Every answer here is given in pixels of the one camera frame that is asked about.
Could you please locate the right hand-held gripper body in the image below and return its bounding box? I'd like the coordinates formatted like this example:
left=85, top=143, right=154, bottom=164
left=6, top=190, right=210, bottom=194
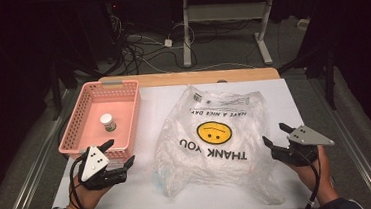
left=269, top=122, right=337, bottom=170

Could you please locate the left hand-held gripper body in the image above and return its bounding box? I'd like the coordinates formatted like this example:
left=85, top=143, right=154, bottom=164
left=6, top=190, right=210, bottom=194
left=75, top=142, right=130, bottom=193

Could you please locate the small white-capped bottle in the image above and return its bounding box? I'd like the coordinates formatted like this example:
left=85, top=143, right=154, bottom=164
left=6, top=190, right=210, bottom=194
left=99, top=112, right=118, bottom=133

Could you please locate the pink perforated plastic basket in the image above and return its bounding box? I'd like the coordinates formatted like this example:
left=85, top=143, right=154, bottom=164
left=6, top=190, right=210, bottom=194
left=53, top=77, right=147, bottom=166

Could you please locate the clear smiley plastic bag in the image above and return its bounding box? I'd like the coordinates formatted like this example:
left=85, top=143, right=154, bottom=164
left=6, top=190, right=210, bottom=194
left=145, top=78, right=287, bottom=209

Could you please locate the person's left hand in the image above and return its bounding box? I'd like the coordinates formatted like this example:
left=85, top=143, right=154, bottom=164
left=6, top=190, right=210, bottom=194
left=68, top=171, right=116, bottom=209

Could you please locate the person's right hand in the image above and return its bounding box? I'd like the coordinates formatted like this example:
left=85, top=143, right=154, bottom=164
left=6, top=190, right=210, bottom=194
left=289, top=144, right=342, bottom=208

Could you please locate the dark metal stand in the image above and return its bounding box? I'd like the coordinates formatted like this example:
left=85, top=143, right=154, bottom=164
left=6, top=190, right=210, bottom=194
left=275, top=37, right=340, bottom=115
left=46, top=55, right=66, bottom=122

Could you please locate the white table mat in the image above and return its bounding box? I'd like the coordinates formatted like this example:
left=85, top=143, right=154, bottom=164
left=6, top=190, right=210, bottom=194
left=43, top=72, right=342, bottom=209

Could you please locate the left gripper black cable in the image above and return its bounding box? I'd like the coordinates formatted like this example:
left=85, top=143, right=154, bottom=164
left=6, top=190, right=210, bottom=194
left=65, top=150, right=106, bottom=209

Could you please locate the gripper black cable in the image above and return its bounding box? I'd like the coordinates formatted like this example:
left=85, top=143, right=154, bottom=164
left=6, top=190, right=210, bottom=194
left=290, top=143, right=326, bottom=209
left=65, top=150, right=106, bottom=209

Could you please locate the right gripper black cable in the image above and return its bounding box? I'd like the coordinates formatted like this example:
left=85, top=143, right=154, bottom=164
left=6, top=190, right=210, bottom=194
left=290, top=143, right=326, bottom=209

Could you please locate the metal floor rail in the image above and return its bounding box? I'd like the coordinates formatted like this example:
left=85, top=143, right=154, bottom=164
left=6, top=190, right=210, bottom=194
left=308, top=69, right=371, bottom=209
left=0, top=87, right=85, bottom=209

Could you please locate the tangle of floor cables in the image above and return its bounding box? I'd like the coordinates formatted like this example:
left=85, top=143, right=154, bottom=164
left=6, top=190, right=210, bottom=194
left=108, top=6, right=202, bottom=78

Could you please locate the white metal desk frame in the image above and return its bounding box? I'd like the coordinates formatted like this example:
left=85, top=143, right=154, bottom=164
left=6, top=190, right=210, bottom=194
left=164, top=0, right=325, bottom=74

